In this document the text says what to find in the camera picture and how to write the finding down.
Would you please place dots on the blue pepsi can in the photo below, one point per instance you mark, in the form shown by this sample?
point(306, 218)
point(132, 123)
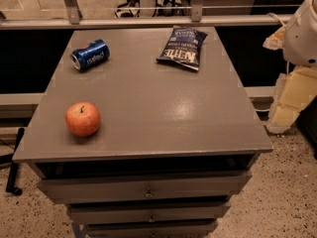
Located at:
point(93, 54)

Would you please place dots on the bottom grey drawer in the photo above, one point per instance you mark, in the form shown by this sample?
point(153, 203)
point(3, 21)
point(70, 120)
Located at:
point(151, 230)

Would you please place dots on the red apple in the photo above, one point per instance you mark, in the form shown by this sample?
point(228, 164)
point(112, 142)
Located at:
point(82, 119)

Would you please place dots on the top grey drawer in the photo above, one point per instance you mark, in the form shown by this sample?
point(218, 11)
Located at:
point(91, 190)

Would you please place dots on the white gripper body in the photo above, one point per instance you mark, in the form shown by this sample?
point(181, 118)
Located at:
point(302, 42)

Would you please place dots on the black stand leg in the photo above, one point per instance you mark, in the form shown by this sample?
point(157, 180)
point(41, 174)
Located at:
point(10, 187)

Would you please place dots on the middle grey drawer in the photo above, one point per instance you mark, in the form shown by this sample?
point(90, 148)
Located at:
point(150, 212)

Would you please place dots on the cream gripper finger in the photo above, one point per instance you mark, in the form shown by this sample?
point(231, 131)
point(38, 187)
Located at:
point(275, 41)
point(293, 93)

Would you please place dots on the grey drawer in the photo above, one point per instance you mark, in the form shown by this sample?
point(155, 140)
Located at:
point(91, 190)
point(151, 230)
point(150, 212)

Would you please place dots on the dark blue kettle chips bag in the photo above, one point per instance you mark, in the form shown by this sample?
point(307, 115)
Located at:
point(183, 47)

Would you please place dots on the grey metal railing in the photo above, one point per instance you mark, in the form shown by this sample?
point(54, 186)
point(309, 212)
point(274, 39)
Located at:
point(100, 14)

